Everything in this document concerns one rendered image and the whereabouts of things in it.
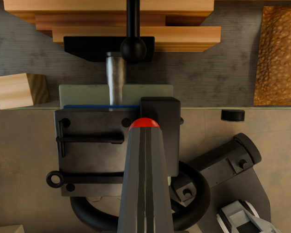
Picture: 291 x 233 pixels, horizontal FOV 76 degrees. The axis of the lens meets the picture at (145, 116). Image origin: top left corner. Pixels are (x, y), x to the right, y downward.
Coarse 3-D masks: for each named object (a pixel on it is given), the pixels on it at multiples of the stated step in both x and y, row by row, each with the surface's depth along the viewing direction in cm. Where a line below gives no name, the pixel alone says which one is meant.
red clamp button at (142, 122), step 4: (136, 120) 17; (140, 120) 17; (144, 120) 17; (148, 120) 17; (152, 120) 17; (132, 124) 17; (136, 124) 17; (140, 124) 17; (144, 124) 17; (148, 124) 17; (152, 124) 17; (156, 124) 17; (128, 132) 17
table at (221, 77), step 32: (0, 0) 26; (224, 0) 26; (256, 0) 26; (288, 0) 26; (0, 32) 27; (32, 32) 27; (224, 32) 27; (256, 32) 27; (0, 64) 28; (32, 64) 28; (64, 64) 28; (96, 64) 28; (128, 64) 28; (160, 64) 28; (192, 64) 28; (224, 64) 28; (256, 64) 28; (192, 96) 29; (224, 96) 29
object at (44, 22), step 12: (36, 24) 22; (48, 24) 22; (60, 24) 22; (72, 24) 22; (84, 24) 22; (96, 24) 22; (108, 24) 22; (120, 24) 22; (144, 24) 22; (156, 24) 22; (48, 36) 25
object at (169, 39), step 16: (64, 32) 21; (80, 32) 21; (96, 32) 21; (112, 32) 21; (144, 32) 21; (160, 32) 21; (176, 32) 21; (192, 32) 21; (208, 32) 21; (160, 48) 25; (176, 48) 25; (192, 48) 25; (208, 48) 25
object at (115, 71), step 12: (72, 36) 18; (84, 36) 18; (96, 36) 18; (108, 36) 18; (120, 36) 18; (144, 36) 18; (72, 48) 18; (84, 48) 18; (96, 48) 18; (108, 48) 18; (96, 60) 25; (108, 60) 22; (120, 60) 22; (144, 60) 25; (108, 72) 22; (120, 72) 22; (108, 84) 22; (120, 84) 22; (120, 96) 22
